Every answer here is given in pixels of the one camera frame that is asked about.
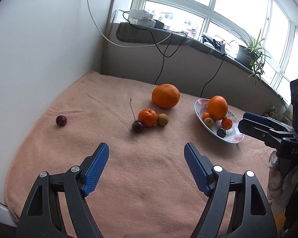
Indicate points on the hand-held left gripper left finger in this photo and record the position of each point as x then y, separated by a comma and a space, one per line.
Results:
95, 171

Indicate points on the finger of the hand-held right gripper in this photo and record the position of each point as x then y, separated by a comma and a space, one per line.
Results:
253, 129
255, 117

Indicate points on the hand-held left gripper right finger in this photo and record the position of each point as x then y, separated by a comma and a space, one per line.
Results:
197, 169

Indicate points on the floral white plate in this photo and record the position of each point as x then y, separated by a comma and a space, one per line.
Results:
234, 136

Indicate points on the small tangerine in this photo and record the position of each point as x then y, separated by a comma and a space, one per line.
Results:
147, 117
226, 123

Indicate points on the dark cherry with stem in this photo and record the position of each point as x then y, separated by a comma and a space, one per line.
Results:
137, 127
221, 132

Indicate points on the oval smooth orange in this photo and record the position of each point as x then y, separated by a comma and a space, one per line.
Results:
217, 107

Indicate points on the brown longan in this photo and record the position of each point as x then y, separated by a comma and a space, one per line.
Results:
208, 122
162, 119

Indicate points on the small orange kumquat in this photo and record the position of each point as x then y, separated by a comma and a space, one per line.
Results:
205, 116

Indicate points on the person's right hand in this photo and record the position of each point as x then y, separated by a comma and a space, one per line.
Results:
274, 178

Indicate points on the green printed bag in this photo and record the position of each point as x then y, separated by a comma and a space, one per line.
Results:
270, 111

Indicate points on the pink towel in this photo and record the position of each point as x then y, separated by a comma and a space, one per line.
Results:
139, 168

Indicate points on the stemless dark cherry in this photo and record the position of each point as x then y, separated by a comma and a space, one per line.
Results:
61, 120

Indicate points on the potted spider plant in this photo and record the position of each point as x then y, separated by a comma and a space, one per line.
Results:
245, 54

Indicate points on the large round orange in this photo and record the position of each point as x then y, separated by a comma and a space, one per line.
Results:
166, 96

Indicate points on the white framed window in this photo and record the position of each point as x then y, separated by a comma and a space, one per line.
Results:
178, 3

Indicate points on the white power strip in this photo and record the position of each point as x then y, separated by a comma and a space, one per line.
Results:
139, 14

